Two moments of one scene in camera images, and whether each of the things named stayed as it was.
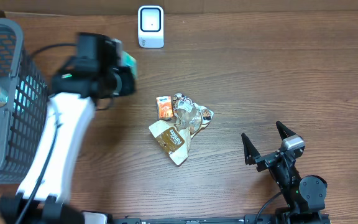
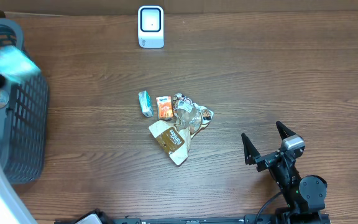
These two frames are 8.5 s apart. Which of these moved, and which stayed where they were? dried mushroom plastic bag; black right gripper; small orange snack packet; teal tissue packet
Moved: teal tissue packet
Stayed: dried mushroom plastic bag; small orange snack packet; black right gripper
